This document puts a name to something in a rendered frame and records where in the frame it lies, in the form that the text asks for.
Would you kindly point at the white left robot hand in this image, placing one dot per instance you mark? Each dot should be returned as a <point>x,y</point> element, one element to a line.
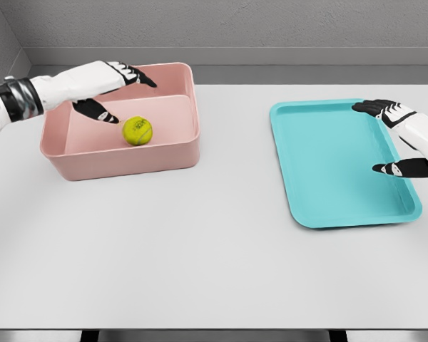
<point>92,80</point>

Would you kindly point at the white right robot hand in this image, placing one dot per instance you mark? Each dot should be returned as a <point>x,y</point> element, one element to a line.
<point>412,126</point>

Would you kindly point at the yellow-green tennis ball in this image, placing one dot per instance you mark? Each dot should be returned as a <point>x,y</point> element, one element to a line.
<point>137,130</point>

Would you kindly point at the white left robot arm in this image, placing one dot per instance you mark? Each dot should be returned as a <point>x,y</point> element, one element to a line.
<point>28,94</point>

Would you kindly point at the pink plastic basket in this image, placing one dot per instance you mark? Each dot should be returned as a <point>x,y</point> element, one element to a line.
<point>128,139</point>

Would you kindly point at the blue plastic tray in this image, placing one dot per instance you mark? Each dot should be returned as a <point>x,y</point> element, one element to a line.
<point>335,167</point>

